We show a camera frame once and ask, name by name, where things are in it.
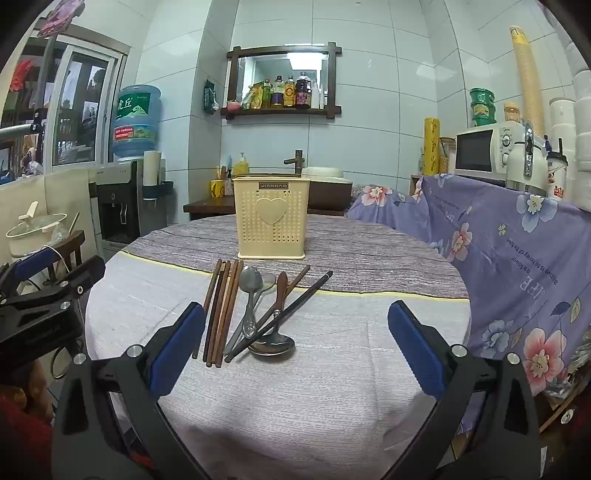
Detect purple floral cloth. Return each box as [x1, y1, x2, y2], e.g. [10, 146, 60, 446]
[346, 174, 591, 435]

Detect small metal spoon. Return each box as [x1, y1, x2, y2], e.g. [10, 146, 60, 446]
[239, 265, 264, 340]

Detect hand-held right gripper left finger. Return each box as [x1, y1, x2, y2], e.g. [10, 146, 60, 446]
[51, 302, 218, 480]

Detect lidded drink cup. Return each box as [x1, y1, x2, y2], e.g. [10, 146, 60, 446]
[546, 138, 568, 199]

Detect metal spoon with wooden handle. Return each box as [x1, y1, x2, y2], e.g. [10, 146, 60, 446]
[249, 271, 296, 358]

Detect tall yellow roll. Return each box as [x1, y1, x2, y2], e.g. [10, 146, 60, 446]
[509, 25, 548, 125]

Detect wooden framed mirror shelf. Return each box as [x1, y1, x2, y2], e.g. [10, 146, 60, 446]
[221, 42, 343, 121]

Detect white microwave oven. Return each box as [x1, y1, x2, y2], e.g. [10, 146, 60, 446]
[454, 122, 525, 182]

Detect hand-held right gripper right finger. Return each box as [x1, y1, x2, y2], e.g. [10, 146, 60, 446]
[388, 300, 543, 480]

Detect dark cup holder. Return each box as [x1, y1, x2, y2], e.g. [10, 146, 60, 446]
[141, 181, 175, 204]

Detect black chopstick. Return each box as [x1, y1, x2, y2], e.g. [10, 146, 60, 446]
[224, 270, 334, 363]

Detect white paper cup tube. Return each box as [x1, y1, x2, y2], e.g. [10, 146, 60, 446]
[143, 150, 162, 201]

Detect long metal spoon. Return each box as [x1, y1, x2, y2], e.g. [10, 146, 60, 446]
[224, 272, 278, 361]

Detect stack of white paper bowls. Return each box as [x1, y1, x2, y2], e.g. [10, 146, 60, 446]
[549, 41, 591, 208]

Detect blue water bottle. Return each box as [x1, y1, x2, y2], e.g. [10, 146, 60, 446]
[112, 84, 163, 162]

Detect yellow snack packet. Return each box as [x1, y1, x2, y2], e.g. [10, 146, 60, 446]
[242, 83, 265, 110]

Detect grey framed window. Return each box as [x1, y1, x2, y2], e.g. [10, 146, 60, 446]
[46, 32, 132, 167]

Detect green hanging packet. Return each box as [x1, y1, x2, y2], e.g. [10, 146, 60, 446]
[203, 79, 219, 116]

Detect dark wooden chair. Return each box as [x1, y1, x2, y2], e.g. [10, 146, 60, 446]
[46, 229, 86, 282]

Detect white chrome thermos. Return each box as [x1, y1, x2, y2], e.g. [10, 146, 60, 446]
[505, 120, 550, 197]

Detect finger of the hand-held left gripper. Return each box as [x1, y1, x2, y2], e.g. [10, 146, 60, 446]
[0, 247, 58, 289]
[0, 255, 107, 319]

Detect dark soy sauce bottle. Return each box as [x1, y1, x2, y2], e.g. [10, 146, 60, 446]
[294, 71, 312, 109]

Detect dark wooden vanity table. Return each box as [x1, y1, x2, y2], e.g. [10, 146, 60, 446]
[183, 178, 352, 221]

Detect reddish brown wooden chopstick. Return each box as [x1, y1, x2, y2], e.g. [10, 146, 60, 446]
[252, 265, 311, 344]

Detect purple grey tablecloth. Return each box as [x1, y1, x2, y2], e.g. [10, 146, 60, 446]
[117, 213, 472, 301]

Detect water dispenser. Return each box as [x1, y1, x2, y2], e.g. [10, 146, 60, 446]
[95, 159, 144, 252]

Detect white cooking pot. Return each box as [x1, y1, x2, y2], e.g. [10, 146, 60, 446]
[6, 202, 70, 259]

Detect cream plastic utensil holder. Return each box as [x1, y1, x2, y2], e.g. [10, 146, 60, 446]
[232, 175, 311, 260]

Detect bronze faucet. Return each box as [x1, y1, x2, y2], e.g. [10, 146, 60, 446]
[283, 149, 305, 178]

